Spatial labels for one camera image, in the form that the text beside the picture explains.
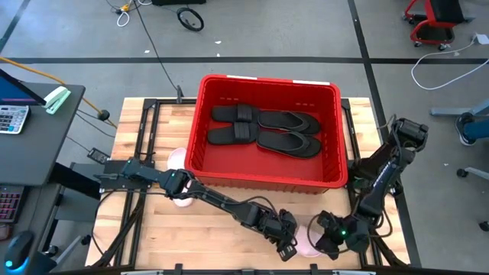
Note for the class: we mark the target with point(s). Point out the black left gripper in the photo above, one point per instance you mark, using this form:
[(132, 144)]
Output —
[(284, 229)]

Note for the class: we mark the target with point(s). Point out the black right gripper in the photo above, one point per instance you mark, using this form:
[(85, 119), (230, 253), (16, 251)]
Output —
[(330, 233)]

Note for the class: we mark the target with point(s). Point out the pink slide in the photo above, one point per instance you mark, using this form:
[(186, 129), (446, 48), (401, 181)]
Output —
[(176, 158), (307, 244)]

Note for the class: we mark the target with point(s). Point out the black flip-flop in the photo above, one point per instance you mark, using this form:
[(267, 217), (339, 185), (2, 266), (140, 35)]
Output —
[(284, 146), (282, 123)]

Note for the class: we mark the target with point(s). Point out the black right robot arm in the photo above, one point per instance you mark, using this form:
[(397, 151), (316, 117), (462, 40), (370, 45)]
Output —
[(382, 175)]

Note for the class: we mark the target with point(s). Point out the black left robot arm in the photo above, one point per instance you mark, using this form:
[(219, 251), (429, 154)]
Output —
[(214, 196)]

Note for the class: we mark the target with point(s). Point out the red plastic bin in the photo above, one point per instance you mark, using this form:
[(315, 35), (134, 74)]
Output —
[(260, 168)]

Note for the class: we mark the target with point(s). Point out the long white tape strip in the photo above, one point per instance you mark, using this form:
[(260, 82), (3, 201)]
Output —
[(311, 82)]

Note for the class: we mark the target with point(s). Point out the short white tape strip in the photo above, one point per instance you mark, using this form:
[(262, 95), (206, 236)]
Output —
[(241, 77)]

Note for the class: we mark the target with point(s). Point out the grey office chair base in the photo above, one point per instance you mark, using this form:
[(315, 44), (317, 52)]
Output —
[(451, 110)]

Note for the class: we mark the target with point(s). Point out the person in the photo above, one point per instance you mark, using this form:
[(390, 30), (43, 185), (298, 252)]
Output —
[(475, 130)]

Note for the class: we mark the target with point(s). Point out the black power adapter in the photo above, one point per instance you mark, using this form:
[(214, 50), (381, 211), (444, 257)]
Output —
[(98, 156)]

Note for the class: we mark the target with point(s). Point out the white power adapter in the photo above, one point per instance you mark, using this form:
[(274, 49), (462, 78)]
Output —
[(482, 39)]

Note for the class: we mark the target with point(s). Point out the red black rolling stool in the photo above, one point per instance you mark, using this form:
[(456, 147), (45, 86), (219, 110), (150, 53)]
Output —
[(443, 9)]

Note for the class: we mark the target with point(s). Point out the black computer case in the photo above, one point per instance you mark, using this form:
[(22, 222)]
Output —
[(179, 2)]

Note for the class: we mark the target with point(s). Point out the black desk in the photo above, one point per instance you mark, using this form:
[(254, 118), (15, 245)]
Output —
[(38, 153)]

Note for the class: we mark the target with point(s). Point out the mint green stapler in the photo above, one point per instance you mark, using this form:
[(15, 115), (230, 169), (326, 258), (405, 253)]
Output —
[(56, 100)]

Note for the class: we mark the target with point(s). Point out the black mouse blue light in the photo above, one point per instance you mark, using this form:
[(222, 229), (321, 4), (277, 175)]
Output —
[(19, 250)]

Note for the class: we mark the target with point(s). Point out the yellow plug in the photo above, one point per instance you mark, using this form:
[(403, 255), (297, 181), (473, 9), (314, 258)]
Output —
[(125, 7)]

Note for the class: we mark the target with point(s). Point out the backlit black keyboard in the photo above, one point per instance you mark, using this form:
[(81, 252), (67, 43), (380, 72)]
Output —
[(9, 204)]

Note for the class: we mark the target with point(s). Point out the grey calculator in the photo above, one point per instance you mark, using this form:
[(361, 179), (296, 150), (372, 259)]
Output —
[(13, 119)]

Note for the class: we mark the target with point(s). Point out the black monitor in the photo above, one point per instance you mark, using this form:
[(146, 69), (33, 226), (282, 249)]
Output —
[(11, 91)]

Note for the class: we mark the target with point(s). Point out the black aluminium frame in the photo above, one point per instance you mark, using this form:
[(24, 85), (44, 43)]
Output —
[(149, 103)]

